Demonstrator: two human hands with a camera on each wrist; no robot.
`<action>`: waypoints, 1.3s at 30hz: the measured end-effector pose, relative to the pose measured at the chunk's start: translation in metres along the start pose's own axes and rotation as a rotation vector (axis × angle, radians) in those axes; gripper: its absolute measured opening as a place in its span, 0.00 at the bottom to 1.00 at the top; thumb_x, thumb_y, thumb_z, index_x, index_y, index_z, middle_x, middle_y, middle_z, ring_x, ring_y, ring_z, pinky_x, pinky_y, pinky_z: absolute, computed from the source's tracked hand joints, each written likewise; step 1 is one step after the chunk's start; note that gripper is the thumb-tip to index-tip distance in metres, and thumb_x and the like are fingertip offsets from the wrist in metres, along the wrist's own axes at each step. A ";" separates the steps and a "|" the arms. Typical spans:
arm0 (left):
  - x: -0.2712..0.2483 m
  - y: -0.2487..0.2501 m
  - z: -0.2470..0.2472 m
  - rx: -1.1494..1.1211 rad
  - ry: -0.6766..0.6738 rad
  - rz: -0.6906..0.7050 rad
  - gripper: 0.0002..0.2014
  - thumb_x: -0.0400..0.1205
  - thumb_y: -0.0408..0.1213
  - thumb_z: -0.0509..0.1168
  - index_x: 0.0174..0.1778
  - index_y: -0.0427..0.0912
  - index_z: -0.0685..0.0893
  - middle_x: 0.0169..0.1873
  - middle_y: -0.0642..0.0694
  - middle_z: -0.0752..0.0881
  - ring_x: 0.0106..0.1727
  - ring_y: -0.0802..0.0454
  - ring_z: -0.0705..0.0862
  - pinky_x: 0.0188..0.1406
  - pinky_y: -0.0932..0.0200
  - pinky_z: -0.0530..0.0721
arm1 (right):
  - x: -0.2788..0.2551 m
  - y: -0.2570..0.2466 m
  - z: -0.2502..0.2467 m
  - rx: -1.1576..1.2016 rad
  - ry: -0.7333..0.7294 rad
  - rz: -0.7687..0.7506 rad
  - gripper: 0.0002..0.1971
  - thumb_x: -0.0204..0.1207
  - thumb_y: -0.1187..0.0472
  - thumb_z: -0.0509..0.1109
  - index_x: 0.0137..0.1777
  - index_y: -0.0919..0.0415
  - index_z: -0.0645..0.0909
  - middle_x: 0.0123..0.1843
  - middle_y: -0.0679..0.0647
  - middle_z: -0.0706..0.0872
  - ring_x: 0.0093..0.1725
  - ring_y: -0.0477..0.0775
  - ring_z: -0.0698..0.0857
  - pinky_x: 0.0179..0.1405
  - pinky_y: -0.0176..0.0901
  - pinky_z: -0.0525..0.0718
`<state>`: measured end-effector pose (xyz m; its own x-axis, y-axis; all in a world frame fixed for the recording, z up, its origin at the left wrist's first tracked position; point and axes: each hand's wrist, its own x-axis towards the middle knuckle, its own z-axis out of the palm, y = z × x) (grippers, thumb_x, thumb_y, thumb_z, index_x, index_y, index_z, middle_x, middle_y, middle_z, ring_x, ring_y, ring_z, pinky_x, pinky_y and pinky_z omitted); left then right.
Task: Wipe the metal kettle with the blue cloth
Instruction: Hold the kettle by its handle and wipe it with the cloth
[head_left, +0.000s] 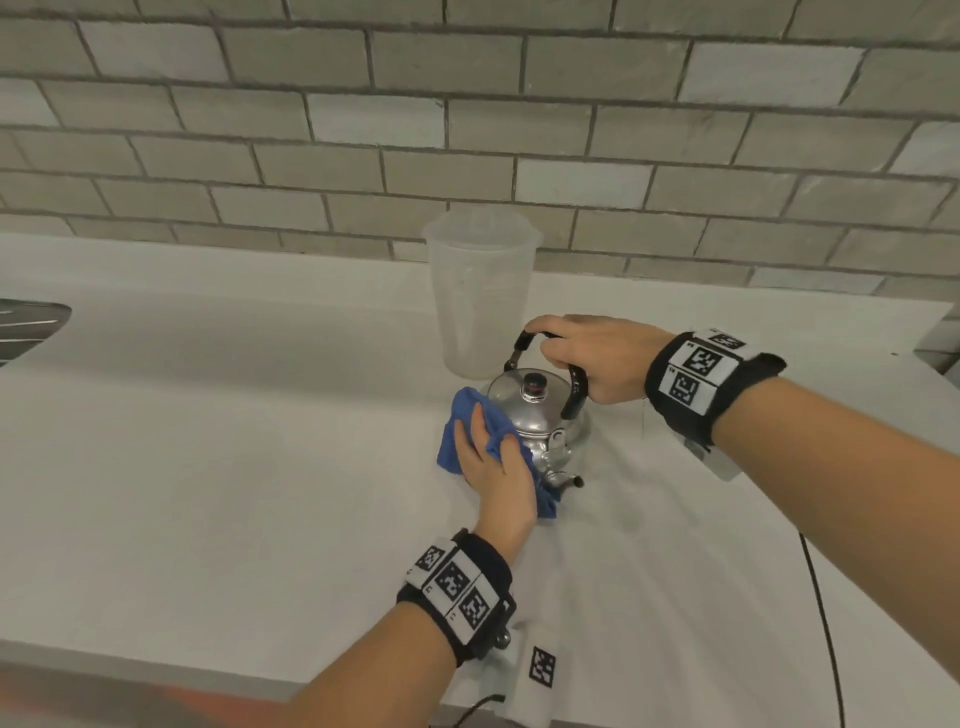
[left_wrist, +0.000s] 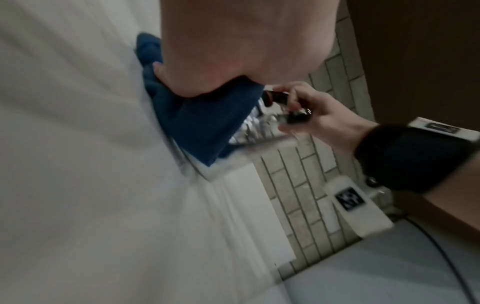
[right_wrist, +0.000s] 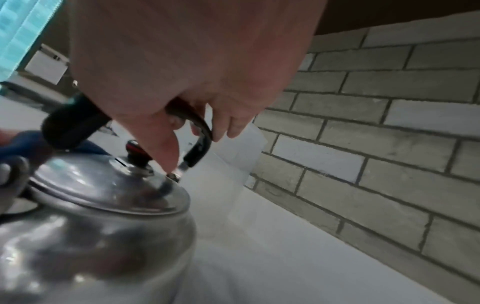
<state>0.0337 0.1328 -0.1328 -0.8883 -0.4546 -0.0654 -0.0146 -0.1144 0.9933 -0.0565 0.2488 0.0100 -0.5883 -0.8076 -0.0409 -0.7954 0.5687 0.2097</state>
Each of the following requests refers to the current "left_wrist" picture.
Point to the person's right hand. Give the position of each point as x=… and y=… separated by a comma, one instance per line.
x=333, y=124

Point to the person's left hand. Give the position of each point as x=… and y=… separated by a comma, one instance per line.
x=243, y=38

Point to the blue cloth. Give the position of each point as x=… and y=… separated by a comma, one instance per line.
x=206, y=118

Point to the person's right forearm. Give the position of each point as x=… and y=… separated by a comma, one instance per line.
x=457, y=202

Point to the black right wristband with markers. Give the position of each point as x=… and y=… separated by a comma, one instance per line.
x=408, y=157

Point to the white marker box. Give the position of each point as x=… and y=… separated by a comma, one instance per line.
x=356, y=207

